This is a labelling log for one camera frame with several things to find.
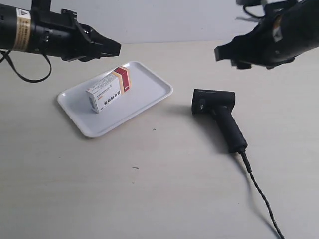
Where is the white plastic tray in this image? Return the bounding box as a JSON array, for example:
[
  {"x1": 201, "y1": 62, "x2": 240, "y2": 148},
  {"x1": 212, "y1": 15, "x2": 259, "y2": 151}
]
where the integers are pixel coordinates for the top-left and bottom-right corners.
[{"x1": 57, "y1": 61, "x2": 173, "y2": 138}]

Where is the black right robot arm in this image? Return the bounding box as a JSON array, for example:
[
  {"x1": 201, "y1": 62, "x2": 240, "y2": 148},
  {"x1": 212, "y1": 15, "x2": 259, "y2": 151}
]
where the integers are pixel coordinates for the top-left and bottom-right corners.
[{"x1": 214, "y1": 0, "x2": 319, "y2": 70}]

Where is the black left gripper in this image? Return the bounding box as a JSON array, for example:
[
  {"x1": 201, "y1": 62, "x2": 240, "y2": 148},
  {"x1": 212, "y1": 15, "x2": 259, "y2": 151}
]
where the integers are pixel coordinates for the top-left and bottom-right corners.
[{"x1": 31, "y1": 8, "x2": 122, "y2": 62}]

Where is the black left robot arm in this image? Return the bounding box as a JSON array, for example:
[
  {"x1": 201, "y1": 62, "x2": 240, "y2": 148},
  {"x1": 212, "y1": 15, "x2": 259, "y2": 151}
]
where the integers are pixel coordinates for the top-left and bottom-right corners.
[{"x1": 0, "y1": 0, "x2": 121, "y2": 62}]

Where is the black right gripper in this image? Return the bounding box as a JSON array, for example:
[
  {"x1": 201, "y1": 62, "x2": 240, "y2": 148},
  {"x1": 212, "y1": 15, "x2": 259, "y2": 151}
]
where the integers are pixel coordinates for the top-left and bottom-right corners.
[{"x1": 214, "y1": 11, "x2": 297, "y2": 70}]

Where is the white red medicine box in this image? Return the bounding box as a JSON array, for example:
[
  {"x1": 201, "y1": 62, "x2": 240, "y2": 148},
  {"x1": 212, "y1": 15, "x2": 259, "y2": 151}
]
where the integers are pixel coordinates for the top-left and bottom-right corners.
[{"x1": 86, "y1": 66, "x2": 132, "y2": 113}]

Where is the black scanner cable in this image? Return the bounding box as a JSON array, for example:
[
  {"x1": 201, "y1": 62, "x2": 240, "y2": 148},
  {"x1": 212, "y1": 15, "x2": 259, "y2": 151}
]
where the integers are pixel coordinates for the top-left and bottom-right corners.
[{"x1": 238, "y1": 150, "x2": 286, "y2": 239}]

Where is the black handheld barcode scanner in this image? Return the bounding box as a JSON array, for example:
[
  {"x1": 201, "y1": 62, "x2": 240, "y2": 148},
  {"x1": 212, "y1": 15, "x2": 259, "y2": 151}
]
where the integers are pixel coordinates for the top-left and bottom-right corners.
[{"x1": 191, "y1": 89, "x2": 248, "y2": 154}]

